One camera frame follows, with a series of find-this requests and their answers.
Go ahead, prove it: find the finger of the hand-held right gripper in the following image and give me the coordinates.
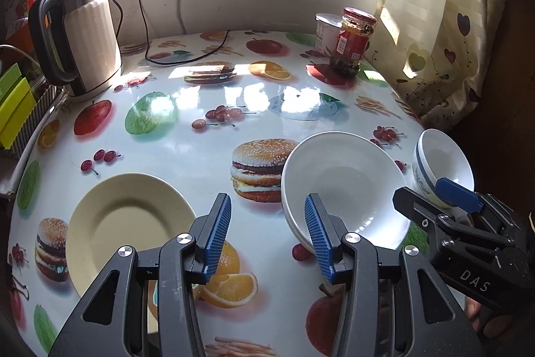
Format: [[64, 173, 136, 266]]
[[393, 186, 456, 241], [435, 178, 502, 214]]

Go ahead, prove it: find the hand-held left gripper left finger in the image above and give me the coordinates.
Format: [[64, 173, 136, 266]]
[[48, 192, 232, 357]]

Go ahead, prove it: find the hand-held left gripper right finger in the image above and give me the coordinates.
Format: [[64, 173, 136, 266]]
[[304, 193, 486, 357]]

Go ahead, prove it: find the small white blue-striped bowl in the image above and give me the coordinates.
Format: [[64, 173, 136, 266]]
[[412, 128, 475, 211]]

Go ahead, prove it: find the large white blue-striped bowl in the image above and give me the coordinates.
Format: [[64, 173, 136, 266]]
[[281, 131, 412, 257]]

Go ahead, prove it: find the cream plate with brown patch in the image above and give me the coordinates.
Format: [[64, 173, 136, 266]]
[[66, 173, 197, 299]]

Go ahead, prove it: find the person's right hand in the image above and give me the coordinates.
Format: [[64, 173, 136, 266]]
[[464, 294, 517, 339]]

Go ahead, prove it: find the food printed tablecloth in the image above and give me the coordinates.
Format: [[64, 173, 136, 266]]
[[6, 30, 431, 357]]

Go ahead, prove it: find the cream heart-print curtain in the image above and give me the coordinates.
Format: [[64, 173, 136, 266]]
[[370, 0, 515, 132]]

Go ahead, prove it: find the red-label sauce jar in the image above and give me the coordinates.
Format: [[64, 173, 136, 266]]
[[330, 7, 378, 75]]

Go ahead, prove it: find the kettle base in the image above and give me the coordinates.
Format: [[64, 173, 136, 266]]
[[63, 66, 124, 103]]

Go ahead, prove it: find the white plastic container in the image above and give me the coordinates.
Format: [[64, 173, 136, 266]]
[[315, 13, 344, 56]]

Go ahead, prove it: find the chevron patterned tray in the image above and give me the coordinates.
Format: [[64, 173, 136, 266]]
[[10, 83, 57, 161]]

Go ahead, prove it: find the cream electric kettle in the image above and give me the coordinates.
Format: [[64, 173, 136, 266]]
[[28, 0, 123, 90]]

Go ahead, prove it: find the yellow-green box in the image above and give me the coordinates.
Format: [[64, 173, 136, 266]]
[[0, 78, 38, 151]]

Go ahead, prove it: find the green box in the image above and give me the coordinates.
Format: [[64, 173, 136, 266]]
[[0, 63, 22, 102]]

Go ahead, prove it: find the long black cable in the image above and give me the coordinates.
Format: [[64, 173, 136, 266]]
[[129, 0, 231, 66]]

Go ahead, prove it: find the white cable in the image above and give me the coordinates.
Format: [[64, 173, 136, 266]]
[[0, 43, 40, 69]]

